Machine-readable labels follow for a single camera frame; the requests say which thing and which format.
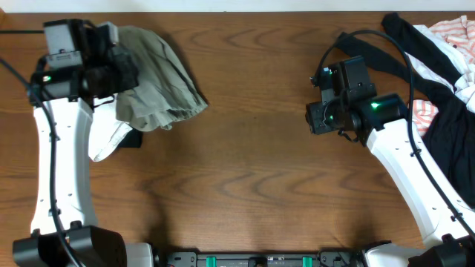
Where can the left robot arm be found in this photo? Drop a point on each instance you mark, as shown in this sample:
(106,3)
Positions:
(64,230)

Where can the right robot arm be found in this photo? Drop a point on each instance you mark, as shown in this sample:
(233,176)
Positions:
(445,221)

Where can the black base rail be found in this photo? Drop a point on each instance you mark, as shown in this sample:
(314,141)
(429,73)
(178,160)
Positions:
(325,258)

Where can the folded white cloth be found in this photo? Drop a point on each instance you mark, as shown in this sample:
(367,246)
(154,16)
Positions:
(107,131)

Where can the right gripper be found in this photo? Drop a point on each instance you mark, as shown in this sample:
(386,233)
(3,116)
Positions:
(314,116)

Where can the black long garment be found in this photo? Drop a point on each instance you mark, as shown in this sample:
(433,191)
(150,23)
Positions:
(450,136)

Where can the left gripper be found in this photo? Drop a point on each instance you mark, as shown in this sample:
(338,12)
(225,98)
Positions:
(125,70)

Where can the khaki green shorts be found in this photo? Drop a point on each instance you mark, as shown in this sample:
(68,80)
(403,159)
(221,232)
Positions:
(165,93)

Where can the folded black cloth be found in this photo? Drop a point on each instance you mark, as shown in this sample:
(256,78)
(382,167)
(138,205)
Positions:
(133,139)

